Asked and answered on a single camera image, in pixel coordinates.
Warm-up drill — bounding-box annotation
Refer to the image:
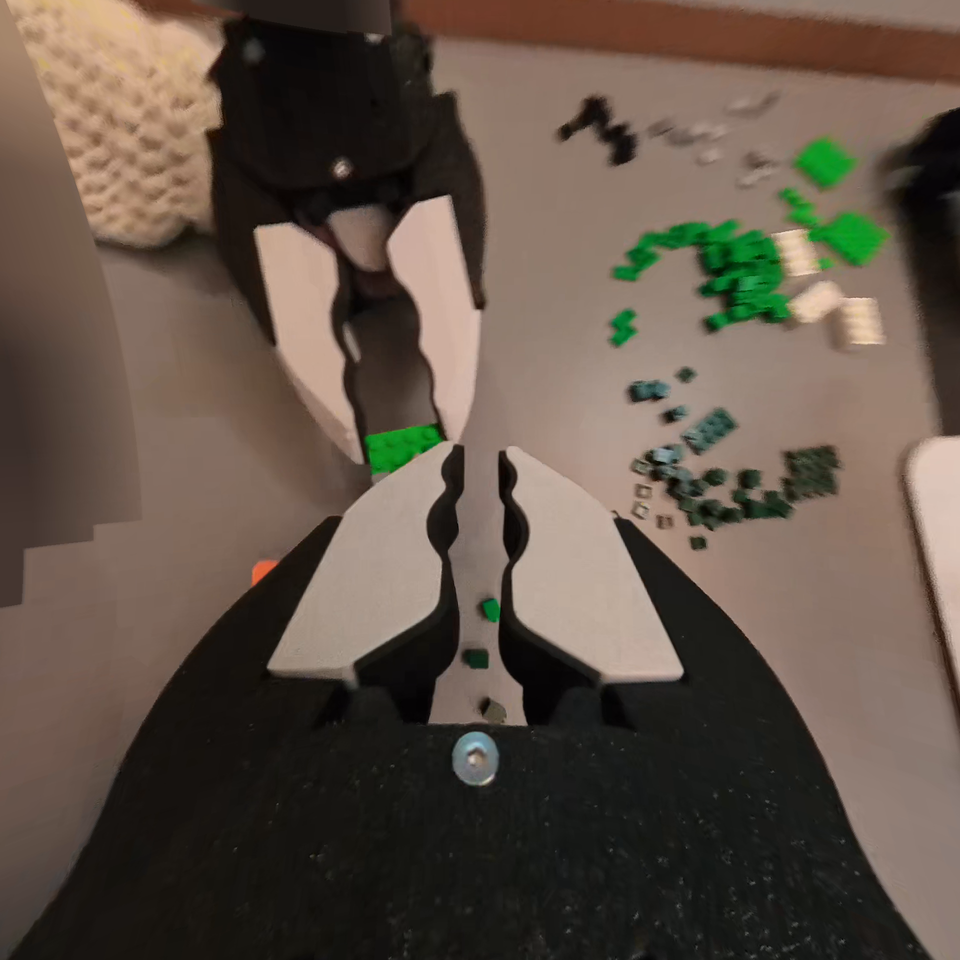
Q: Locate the green lego build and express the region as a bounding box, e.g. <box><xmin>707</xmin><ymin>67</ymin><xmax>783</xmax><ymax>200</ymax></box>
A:
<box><xmin>363</xmin><ymin>423</ymin><xmax>447</xmax><ymax>477</ymax></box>

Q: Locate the dark blurred object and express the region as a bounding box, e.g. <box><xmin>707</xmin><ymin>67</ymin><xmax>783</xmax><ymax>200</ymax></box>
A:
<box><xmin>876</xmin><ymin>107</ymin><xmax>960</xmax><ymax>445</ymax></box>

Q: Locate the cluster of black lego pieces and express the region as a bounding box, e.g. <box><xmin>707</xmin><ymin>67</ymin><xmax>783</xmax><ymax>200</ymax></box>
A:
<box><xmin>557</xmin><ymin>94</ymin><xmax>640</xmax><ymax>166</ymax></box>

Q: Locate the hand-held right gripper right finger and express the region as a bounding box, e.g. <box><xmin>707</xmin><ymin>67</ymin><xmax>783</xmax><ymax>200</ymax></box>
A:
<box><xmin>497</xmin><ymin>445</ymin><xmax>687</xmax><ymax>687</ymax></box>

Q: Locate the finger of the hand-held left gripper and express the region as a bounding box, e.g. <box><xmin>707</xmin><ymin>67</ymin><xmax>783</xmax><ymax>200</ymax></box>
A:
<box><xmin>386</xmin><ymin>195</ymin><xmax>483</xmax><ymax>445</ymax></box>
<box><xmin>253</xmin><ymin>221</ymin><xmax>370</xmax><ymax>468</ymax></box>

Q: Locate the pile of dark green pieces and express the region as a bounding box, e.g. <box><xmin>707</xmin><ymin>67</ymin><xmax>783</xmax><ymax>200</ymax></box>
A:
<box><xmin>627</xmin><ymin>366</ymin><xmax>843</xmax><ymax>552</ymax></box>

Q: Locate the white lego brick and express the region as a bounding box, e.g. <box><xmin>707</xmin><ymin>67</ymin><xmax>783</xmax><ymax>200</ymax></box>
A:
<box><xmin>771</xmin><ymin>228</ymin><xmax>820</xmax><ymax>280</ymax></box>
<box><xmin>831</xmin><ymin>295</ymin><xmax>888</xmax><ymax>351</ymax></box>
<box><xmin>790</xmin><ymin>280</ymin><xmax>846</xmax><ymax>325</ymax></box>

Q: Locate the large green lego plate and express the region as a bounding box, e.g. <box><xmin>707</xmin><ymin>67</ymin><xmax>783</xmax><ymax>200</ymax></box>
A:
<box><xmin>808</xmin><ymin>212</ymin><xmax>891</xmax><ymax>269</ymax></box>
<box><xmin>793</xmin><ymin>137</ymin><xmax>858</xmax><ymax>190</ymax></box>

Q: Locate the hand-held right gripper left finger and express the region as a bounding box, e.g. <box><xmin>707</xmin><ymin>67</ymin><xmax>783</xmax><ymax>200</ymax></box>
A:
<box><xmin>266</xmin><ymin>442</ymin><xmax>468</xmax><ymax>687</ymax></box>

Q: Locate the cluster of grey lego pieces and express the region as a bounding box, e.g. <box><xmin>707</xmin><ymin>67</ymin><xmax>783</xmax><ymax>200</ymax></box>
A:
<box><xmin>647</xmin><ymin>88</ymin><xmax>783</xmax><ymax>190</ymax></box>

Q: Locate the pile of bright green pieces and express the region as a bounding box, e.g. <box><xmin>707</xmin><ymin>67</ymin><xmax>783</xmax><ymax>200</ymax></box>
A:
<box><xmin>609</xmin><ymin>219</ymin><xmax>835</xmax><ymax>348</ymax></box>

